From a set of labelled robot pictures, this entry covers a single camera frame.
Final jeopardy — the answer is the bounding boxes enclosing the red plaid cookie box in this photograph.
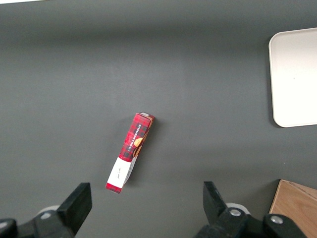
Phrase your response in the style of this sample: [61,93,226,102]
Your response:
[105,112,156,194]

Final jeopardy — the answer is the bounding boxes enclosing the wooden two-drawer cabinet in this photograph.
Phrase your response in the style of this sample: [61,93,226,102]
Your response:
[268,178,317,238]

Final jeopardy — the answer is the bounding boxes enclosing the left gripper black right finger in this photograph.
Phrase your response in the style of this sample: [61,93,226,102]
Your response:
[195,181,307,238]

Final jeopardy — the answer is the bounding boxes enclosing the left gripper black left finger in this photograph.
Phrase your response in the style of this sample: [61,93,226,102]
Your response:
[0,182,93,238]

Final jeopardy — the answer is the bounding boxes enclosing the beige plastic tray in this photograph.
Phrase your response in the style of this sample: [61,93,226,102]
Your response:
[268,27,317,128]

